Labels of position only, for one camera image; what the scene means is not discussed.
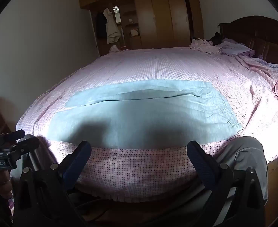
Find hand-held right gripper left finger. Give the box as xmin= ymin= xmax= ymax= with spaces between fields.
xmin=13 ymin=141 xmax=92 ymax=227

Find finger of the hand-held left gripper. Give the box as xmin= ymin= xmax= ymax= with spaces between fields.
xmin=0 ymin=130 xmax=26 ymax=148
xmin=10 ymin=137 xmax=40 ymax=162

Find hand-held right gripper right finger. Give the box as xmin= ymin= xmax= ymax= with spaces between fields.
xmin=187 ymin=141 xmax=266 ymax=227

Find light blue pants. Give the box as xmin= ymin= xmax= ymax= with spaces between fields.
xmin=45 ymin=80 xmax=243 ymax=151

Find person's left hand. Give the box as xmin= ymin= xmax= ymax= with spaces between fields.
xmin=0 ymin=170 xmax=14 ymax=202

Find person's grey trouser leg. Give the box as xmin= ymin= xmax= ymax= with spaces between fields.
xmin=221 ymin=136 xmax=268 ymax=208

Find pink checked bed sheet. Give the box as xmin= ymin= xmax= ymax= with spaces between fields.
xmin=16 ymin=47 xmax=278 ymax=203

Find crumpled pink clothes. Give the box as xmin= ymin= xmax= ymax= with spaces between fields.
xmin=189 ymin=38 xmax=223 ymax=54

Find small pink cloth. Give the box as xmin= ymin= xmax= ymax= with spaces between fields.
xmin=108 ymin=44 xmax=125 ymax=55

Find dark cloth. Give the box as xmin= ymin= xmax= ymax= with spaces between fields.
xmin=210 ymin=32 xmax=225 ymax=46

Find beige hanging jacket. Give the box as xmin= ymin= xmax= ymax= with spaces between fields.
xmin=103 ymin=8 xmax=122 ymax=44

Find dark wooden headboard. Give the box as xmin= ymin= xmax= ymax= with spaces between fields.
xmin=218 ymin=16 xmax=278 ymax=73

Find wooden wardrobe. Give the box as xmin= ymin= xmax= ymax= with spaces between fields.
xmin=79 ymin=0 xmax=205 ymax=57

